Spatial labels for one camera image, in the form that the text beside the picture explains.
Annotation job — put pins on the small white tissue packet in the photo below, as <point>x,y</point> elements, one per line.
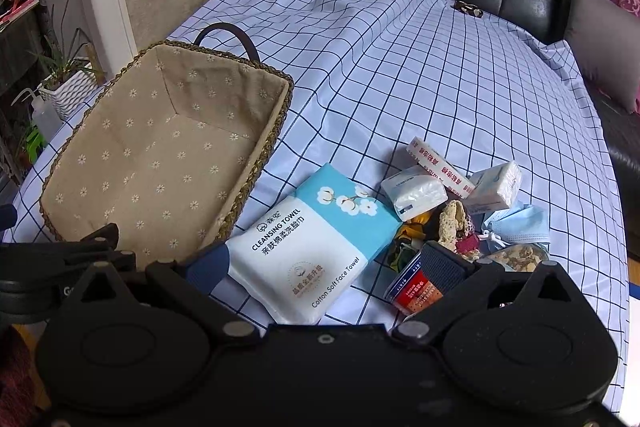
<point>496,188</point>

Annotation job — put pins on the blue face mask on pile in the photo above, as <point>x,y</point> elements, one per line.
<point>519,225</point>

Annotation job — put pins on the red printed white tape roll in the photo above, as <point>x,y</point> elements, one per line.
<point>440,169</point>

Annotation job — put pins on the red biscuit tin can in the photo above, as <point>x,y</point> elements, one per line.
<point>412,292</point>

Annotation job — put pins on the white tissue pack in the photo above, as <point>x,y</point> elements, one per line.
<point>413,191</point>

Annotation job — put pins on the dark side table with books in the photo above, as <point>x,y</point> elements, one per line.
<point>20,41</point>

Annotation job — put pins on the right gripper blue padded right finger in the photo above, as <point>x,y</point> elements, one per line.
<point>444,269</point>

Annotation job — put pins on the woven basket with floral liner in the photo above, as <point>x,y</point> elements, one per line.
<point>170,150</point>

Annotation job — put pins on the clear squeeze bottle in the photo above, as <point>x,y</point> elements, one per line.
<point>44,115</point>

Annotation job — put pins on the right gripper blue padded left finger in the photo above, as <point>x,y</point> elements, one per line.
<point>209,268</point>

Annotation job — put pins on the small brown hair clip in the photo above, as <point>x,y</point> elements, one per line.
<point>468,9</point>

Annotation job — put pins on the white pot with plant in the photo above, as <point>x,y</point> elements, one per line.
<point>73,72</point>

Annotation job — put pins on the cleansing towel pack blue white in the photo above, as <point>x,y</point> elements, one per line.
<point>299,257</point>

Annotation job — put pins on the grey pillow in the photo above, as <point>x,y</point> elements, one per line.
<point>605,42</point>

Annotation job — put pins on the clear bag of snacks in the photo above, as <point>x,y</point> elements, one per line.
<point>520,258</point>

